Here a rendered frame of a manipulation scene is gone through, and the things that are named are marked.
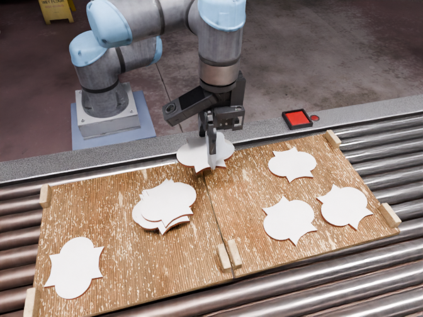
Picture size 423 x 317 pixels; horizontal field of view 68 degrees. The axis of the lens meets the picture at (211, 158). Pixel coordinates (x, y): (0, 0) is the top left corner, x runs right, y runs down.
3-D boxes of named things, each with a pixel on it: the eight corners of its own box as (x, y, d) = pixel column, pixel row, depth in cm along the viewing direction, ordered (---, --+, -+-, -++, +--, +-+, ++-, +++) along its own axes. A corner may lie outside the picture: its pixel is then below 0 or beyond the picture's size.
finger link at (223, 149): (236, 171, 69) (235, 131, 65) (211, 175, 68) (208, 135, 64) (233, 165, 72) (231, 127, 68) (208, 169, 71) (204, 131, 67)
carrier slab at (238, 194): (197, 161, 90) (197, 158, 89) (326, 136, 97) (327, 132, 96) (235, 278, 68) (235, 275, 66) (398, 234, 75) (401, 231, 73)
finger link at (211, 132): (218, 156, 65) (215, 116, 62) (211, 157, 65) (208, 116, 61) (213, 148, 69) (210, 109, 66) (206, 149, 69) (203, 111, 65)
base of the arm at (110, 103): (83, 92, 109) (74, 68, 102) (127, 87, 112) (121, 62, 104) (82, 121, 99) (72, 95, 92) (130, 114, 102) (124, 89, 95)
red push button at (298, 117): (284, 116, 104) (285, 113, 103) (301, 114, 105) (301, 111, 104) (291, 128, 100) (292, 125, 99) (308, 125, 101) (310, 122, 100)
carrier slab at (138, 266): (47, 190, 83) (45, 187, 82) (197, 162, 90) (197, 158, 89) (30, 332, 61) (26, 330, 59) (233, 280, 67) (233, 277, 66)
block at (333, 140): (323, 136, 95) (326, 129, 93) (329, 135, 95) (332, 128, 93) (333, 150, 91) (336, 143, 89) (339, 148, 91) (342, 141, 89)
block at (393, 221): (376, 208, 78) (380, 202, 76) (383, 206, 78) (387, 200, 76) (391, 229, 74) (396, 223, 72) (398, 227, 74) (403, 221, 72)
